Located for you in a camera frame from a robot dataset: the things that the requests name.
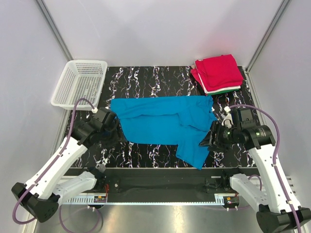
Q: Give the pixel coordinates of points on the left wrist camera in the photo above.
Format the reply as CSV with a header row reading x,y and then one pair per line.
x,y
104,119

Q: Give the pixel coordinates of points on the aluminium frame rail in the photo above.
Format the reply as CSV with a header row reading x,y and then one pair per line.
x,y
155,194

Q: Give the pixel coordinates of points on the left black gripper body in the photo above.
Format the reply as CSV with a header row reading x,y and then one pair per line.
x,y
113,136

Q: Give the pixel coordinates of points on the green folded t shirt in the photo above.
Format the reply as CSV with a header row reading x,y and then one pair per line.
x,y
221,91

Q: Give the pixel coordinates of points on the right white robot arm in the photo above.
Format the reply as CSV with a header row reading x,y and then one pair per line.
x,y
277,209

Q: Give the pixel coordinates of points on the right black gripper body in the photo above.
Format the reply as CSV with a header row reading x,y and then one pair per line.
x,y
224,136

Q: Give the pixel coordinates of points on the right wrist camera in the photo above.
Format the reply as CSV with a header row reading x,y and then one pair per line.
x,y
240,118

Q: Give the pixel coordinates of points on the red folded t shirt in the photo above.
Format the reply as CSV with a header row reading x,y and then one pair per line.
x,y
217,73

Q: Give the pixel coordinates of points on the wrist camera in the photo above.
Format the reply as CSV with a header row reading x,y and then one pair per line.
x,y
240,118
104,119

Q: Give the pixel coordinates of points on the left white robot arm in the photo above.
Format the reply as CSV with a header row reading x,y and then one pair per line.
x,y
42,194

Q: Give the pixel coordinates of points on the blue t shirt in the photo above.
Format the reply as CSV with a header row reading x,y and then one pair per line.
x,y
181,121

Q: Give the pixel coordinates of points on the white plastic basket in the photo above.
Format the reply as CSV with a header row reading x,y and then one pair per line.
x,y
80,79

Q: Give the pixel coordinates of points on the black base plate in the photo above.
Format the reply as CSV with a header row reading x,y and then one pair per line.
x,y
120,180

